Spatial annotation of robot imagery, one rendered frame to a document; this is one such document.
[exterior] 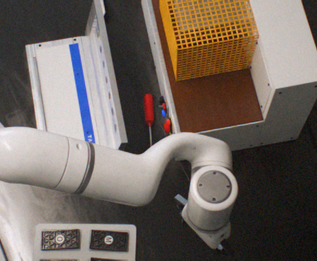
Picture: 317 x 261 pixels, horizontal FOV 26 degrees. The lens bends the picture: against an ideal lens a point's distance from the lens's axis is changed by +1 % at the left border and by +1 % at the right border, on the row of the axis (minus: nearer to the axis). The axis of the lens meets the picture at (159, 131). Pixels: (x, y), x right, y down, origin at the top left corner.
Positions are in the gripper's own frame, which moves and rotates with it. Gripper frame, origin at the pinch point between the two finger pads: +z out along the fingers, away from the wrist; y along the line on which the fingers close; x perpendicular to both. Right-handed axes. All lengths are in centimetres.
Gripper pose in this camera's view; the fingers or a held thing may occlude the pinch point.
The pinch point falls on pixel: (201, 234)
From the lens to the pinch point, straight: 147.6
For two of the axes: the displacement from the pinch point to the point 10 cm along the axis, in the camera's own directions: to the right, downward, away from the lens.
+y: -6.8, -6.8, 2.9
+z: -0.1, 4.0, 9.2
